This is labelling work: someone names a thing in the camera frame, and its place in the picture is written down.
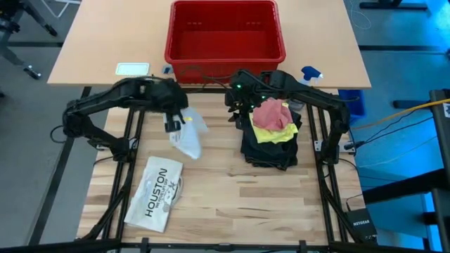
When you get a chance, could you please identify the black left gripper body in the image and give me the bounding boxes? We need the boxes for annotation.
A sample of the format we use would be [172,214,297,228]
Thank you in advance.
[150,79,190,119]

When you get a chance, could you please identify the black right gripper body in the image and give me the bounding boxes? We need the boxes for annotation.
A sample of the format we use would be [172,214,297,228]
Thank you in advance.
[224,69,274,113]

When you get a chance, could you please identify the black t-shirt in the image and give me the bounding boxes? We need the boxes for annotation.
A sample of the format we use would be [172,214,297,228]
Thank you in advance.
[241,111,303,150]

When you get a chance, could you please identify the white garment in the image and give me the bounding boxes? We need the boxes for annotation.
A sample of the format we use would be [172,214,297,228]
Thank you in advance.
[168,107,210,161]

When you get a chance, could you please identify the pink garment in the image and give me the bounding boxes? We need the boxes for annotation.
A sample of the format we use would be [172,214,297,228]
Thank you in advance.
[252,98,295,131]

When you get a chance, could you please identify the yellow shirt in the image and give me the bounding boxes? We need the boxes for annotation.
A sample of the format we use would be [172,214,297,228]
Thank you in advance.
[248,101,300,144]

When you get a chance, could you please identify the dark denim jeans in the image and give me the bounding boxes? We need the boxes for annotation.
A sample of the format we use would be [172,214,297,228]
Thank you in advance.
[240,138,300,171]

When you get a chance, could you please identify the red plastic laundry basket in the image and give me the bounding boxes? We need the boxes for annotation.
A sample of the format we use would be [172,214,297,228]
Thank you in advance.
[164,0,287,84]

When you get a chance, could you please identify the white rectangular tray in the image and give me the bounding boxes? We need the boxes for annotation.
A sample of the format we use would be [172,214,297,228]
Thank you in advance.
[115,62,150,77]

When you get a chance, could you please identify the blue-capped spray bottle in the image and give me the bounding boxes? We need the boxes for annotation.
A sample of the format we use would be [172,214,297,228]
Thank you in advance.
[293,65,323,110]

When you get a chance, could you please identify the white Houston tote bag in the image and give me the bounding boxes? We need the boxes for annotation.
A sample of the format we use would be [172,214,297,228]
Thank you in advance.
[123,156,184,233]

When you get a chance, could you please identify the blue plastic bin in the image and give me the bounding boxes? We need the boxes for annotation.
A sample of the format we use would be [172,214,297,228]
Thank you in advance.
[337,89,367,119]

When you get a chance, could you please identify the long black floor bar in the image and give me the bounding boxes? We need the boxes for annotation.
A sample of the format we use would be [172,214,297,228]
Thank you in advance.
[27,86,93,247]

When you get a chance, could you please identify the black table foot bar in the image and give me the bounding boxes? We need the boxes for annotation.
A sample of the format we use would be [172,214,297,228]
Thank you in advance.
[358,44,449,52]
[6,41,64,48]

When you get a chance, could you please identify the black tripod stand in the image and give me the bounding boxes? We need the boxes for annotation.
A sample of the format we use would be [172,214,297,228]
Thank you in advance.
[0,0,59,82]

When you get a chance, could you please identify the black stand base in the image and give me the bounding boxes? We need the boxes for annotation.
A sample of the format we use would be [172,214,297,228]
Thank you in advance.
[359,0,429,11]

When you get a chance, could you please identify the black aluminium table frame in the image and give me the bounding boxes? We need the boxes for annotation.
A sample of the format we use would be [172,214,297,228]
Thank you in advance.
[0,86,450,253]

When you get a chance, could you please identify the white floor cable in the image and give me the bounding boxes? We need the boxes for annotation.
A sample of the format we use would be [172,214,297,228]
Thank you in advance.
[346,0,373,31]

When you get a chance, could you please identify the black floor cable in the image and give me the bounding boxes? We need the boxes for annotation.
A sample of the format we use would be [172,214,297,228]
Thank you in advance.
[346,115,434,150]

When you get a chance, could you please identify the black Netgear network switch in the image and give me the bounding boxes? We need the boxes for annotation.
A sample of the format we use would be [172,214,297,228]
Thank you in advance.
[346,207,378,244]

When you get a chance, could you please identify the yellow cable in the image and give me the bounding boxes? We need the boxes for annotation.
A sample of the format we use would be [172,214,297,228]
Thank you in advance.
[351,97,450,130]

